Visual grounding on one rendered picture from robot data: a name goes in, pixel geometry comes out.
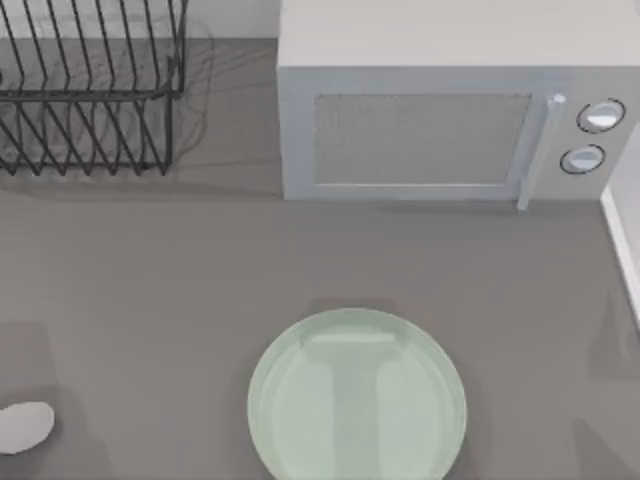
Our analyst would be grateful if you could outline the pale microwave oven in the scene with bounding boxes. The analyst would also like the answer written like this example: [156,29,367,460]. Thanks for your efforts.
[276,0,640,212]

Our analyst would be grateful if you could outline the black wire dish rack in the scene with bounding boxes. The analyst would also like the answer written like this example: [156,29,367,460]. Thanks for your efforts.
[0,0,191,178]

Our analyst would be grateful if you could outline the microwave oven door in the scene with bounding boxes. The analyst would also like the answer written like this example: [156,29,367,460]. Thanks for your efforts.
[277,66,550,203]

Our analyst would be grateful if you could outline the pale green round plate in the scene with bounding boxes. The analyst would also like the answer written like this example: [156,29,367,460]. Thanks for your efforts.
[246,307,469,480]

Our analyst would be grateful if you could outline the large microwave knob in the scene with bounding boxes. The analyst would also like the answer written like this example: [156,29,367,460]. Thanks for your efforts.
[575,98,627,135]

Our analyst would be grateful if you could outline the small microwave knob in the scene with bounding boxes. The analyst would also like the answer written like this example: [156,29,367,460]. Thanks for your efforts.
[559,143,607,176]

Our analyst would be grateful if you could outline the pale grey rounded box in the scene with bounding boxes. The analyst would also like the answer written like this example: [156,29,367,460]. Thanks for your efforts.
[0,400,56,456]

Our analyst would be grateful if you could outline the microwave door handle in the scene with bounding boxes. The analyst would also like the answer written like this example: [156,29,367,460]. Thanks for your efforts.
[516,92,567,212]

